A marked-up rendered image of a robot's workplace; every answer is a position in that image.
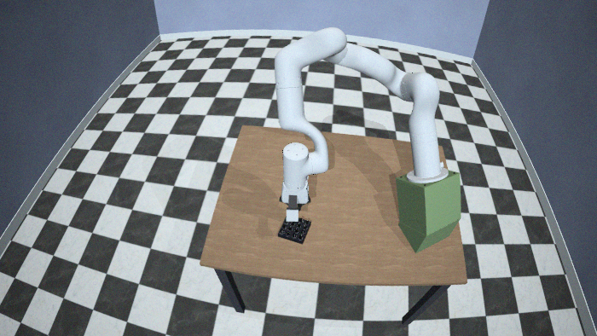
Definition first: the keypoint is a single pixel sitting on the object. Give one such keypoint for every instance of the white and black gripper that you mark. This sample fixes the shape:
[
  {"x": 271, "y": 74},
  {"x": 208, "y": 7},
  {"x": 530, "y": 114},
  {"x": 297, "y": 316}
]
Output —
[{"x": 302, "y": 195}]

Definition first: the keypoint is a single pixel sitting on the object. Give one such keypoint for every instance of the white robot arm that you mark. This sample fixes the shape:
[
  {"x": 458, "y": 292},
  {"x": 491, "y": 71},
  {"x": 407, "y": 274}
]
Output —
[{"x": 421, "y": 88}]

